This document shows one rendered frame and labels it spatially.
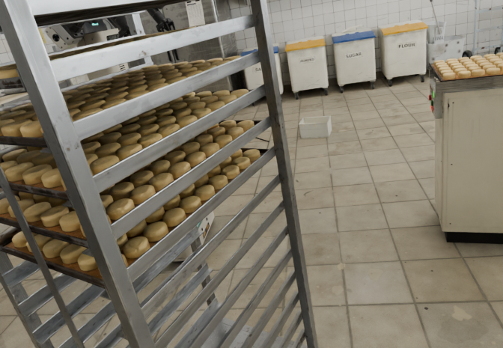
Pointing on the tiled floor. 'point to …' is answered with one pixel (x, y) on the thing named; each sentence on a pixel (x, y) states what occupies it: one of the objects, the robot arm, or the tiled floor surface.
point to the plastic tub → (315, 127)
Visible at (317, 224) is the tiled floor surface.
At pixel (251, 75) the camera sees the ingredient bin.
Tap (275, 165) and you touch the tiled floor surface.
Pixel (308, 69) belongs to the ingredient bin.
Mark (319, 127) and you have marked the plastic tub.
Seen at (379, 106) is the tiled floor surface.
